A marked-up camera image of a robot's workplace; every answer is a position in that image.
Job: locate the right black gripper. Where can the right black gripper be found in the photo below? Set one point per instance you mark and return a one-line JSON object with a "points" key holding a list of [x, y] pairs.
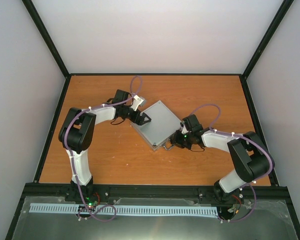
{"points": [[176, 141]]}

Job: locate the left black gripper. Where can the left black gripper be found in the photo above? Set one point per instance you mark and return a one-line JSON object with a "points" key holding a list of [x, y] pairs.
{"points": [[140, 122]]}

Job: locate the aluminium poker case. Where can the aluminium poker case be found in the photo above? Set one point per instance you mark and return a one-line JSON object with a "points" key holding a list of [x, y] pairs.
{"points": [[164, 123]]}

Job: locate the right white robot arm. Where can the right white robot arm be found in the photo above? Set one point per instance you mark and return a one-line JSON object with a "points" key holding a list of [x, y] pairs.
{"points": [[251, 160]]}

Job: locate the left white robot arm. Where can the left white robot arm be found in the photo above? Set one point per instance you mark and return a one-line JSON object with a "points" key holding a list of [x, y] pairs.
{"points": [[76, 133]]}

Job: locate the black front rail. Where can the black front rail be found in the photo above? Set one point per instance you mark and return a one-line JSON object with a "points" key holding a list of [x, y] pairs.
{"points": [[106, 193]]}

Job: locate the light blue cable duct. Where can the light blue cable duct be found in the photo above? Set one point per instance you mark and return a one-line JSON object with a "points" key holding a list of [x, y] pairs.
{"points": [[126, 210]]}

